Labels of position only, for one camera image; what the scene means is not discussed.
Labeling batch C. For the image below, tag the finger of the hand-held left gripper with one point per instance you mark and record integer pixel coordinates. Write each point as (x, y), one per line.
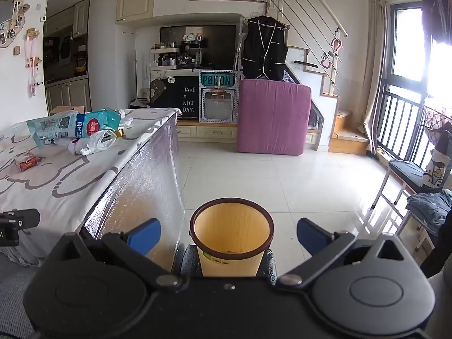
(24, 218)

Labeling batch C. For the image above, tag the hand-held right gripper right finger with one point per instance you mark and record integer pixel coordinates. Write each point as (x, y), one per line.
(311, 236)

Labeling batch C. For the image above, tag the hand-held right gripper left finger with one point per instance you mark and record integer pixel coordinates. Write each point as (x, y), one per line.
(144, 236)

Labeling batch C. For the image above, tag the small red carton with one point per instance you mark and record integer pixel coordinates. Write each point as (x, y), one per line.
(26, 164)

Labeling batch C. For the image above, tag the yellow waste bin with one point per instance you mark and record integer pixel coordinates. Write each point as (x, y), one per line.
(229, 226)

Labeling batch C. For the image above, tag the teal plastic pouch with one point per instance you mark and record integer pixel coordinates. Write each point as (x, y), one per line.
(53, 125)

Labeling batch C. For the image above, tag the white plastic bag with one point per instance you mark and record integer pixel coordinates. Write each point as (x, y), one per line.
(97, 143)

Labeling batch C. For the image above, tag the gold foil wrapper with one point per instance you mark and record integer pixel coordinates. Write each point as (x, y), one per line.
(118, 133)

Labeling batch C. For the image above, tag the white tissue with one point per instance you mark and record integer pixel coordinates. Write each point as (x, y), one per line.
(127, 123)

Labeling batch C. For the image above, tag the silver foil snack bag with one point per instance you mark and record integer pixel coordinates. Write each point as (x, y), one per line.
(100, 122)

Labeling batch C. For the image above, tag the grey cloth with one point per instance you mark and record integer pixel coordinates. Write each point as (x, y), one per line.
(14, 289)
(443, 307)

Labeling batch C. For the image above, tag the cartoon printed foil-backed mat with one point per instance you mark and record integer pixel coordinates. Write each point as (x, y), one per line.
(70, 187)

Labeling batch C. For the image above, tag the wooden staircase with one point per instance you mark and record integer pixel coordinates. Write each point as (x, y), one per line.
(344, 134)

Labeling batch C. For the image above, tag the white chair with dark cushion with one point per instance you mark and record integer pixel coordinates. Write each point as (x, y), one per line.
(406, 173)

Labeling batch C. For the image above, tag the blue clothes pile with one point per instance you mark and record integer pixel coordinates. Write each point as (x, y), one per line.
(429, 208)

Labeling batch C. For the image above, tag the cream drawer cabinet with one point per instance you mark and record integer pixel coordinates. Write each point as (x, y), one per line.
(208, 132)

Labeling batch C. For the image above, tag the pink mattress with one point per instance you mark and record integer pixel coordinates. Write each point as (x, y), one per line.
(272, 116)

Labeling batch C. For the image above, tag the kitchen cabinets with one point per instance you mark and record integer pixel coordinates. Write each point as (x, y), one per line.
(67, 91)

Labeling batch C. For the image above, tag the black message board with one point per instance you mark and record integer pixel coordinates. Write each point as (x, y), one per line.
(185, 100)

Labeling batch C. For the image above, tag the cartoon tote bag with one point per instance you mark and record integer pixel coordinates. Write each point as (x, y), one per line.
(438, 171)

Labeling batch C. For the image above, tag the white perforated cabinet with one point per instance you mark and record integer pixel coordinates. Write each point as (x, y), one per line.
(217, 106)

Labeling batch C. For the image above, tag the black framed window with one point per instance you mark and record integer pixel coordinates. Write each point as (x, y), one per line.
(400, 113)

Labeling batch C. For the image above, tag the yellow kettle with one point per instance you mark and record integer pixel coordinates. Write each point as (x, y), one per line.
(81, 66)

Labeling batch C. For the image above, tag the beige curtain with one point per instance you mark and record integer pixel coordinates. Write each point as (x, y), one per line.
(376, 77)

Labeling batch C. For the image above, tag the teal sign plate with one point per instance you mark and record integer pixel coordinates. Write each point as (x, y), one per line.
(217, 79)

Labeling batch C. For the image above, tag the pink hook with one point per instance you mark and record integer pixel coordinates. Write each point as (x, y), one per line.
(325, 60)
(337, 45)

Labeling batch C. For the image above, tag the white storage rack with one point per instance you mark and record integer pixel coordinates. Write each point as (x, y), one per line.
(166, 58)

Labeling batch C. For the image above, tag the black vest with white trim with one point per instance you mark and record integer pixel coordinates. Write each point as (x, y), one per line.
(265, 47)

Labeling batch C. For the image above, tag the black television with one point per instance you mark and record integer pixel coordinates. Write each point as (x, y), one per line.
(215, 46)

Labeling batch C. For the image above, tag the metal stair railing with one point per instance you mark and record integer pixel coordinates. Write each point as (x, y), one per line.
(300, 14)

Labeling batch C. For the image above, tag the dark purple hanging cloth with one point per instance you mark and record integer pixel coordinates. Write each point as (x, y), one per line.
(438, 7)

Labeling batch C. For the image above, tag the pink wall hanging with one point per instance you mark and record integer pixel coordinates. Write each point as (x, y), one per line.
(32, 60)

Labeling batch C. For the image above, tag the black wall bar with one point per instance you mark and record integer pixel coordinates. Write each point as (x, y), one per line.
(305, 63)

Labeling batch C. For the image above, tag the wall photo collage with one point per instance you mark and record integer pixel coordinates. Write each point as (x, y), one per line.
(10, 17)

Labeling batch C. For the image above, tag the cream wall cabinet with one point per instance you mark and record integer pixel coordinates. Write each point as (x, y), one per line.
(136, 1)

